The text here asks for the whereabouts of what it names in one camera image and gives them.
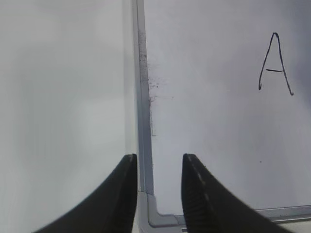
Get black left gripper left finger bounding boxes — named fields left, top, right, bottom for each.
left=38, top=154, right=138, bottom=233

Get white framed whiteboard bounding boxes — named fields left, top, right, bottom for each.
left=133, top=0, right=311, bottom=233

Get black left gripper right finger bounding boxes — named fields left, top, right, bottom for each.
left=181, top=154, right=288, bottom=233

